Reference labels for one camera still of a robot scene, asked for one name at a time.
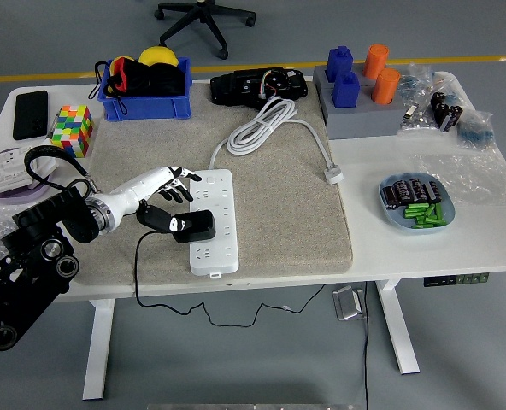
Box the light blue plate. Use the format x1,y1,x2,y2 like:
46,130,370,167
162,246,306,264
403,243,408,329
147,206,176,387
378,172,456,236

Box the black table control panel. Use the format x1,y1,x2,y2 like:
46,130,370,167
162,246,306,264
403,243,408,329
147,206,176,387
422,272,491,288

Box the blue plastic bin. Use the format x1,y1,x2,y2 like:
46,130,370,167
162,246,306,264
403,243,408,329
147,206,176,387
97,56,193,122

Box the empty clear plastic bag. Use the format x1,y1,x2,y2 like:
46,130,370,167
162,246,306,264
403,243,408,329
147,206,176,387
410,151,506,208

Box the plain black pouch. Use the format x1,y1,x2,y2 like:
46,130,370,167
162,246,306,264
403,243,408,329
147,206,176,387
145,62,186,97

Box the blue plastic block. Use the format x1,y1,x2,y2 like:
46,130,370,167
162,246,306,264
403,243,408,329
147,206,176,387
332,71,361,110
325,45,355,85

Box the grey holder block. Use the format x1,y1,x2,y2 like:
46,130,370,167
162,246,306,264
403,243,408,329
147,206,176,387
321,83,403,141
312,63,402,93

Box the silver metal box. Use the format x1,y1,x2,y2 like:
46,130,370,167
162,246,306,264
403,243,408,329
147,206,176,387
332,284,368,322

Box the multicoloured puzzle cube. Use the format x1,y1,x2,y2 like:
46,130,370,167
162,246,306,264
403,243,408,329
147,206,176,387
50,104,95,159

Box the black smartphone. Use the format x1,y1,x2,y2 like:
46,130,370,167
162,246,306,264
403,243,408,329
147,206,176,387
12,89,50,142

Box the black floor cable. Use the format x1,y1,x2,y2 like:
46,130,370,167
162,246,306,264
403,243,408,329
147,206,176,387
362,281,372,410

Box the black office chair base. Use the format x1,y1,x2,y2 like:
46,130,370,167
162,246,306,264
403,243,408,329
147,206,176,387
153,0,257,60

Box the black drawstring pouch red trim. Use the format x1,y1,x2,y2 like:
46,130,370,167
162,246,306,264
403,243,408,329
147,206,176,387
93,55,151,115

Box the white power strip with cable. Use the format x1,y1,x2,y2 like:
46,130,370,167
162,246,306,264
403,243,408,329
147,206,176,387
187,96,346,279

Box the clear bag of blue parts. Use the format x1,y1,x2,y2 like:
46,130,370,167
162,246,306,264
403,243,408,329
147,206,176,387
455,109,498,151

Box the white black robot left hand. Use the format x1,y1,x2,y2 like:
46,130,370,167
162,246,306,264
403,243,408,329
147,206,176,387
105,165,203,235

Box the black capacitor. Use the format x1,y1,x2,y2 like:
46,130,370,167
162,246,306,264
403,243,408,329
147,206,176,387
393,179,412,202
409,179,429,201
426,181,446,202
383,184,402,210

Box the purple round plate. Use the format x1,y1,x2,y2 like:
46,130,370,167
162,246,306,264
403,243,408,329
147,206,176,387
0,164,53,207

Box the black plug with thin cord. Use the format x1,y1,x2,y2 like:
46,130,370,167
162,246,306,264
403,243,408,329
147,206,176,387
132,210,327,329

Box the black electronic device coloured wires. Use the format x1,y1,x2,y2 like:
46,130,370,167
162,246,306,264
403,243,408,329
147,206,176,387
209,67,309,108

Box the clear bag of black capacitors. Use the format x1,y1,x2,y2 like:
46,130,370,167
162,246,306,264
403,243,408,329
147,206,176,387
430,91,465,134

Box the grey-beige fabric mat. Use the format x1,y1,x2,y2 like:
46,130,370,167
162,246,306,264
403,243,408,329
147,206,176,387
71,80,355,288

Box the orange plastic cylinder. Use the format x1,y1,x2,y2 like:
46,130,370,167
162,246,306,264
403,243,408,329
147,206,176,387
362,44,390,80
371,67,402,106

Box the yellow ball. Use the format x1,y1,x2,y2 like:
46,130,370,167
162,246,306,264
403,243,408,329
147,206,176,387
138,45,179,67

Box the clear bag of small parts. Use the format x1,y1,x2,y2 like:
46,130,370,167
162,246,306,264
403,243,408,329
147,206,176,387
400,62,459,108

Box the white table leg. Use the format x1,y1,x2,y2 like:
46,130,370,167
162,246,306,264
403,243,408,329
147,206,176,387
374,279,421,376
81,298,116,401

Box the large white socket panel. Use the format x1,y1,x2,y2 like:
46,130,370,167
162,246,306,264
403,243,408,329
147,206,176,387
0,147,37,196

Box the clear bag of metal parts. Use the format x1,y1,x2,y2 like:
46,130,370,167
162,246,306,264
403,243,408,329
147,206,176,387
397,102,444,138

